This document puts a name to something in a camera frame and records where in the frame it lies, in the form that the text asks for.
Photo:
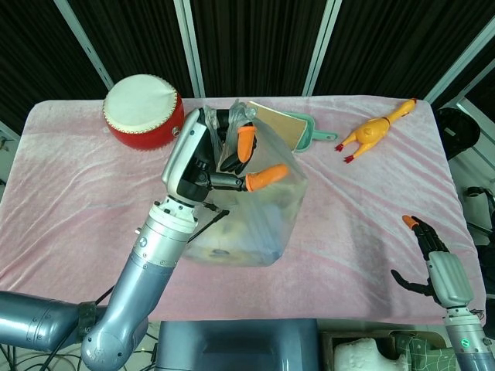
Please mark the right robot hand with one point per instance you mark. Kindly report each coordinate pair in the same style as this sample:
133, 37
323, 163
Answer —
448, 274

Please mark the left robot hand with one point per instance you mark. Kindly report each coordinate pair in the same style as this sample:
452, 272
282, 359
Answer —
185, 154

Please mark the clear plastic bag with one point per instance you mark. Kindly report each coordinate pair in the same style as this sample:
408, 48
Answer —
278, 201

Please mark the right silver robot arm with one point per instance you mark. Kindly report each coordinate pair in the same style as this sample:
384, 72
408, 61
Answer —
466, 340

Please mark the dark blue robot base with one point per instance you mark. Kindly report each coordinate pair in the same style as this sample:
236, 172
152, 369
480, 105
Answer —
236, 344

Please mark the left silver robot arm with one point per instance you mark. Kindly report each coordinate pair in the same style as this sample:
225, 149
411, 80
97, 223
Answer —
147, 270

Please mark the red drum with white skin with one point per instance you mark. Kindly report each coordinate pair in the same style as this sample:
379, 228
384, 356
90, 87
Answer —
135, 104

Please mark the green checked cloth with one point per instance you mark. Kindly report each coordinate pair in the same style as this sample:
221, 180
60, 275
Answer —
429, 353

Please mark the brown cardboard booklet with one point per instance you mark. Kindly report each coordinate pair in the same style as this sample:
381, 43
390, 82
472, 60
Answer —
278, 120

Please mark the pink striped fleece blanket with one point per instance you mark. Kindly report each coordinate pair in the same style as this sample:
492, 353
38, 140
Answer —
348, 232

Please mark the white foam block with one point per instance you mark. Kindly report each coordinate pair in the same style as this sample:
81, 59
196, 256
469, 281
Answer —
363, 353

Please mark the teal plastic dustpan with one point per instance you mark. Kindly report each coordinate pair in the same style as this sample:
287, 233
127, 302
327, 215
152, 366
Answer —
309, 133

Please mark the black round stool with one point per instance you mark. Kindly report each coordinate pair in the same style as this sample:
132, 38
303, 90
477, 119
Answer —
458, 131

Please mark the yellow rubber chicken toy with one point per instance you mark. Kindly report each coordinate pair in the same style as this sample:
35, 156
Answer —
371, 133

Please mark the white metal frame post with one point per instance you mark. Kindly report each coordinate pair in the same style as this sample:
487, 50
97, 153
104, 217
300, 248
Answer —
321, 46
83, 42
460, 58
191, 46

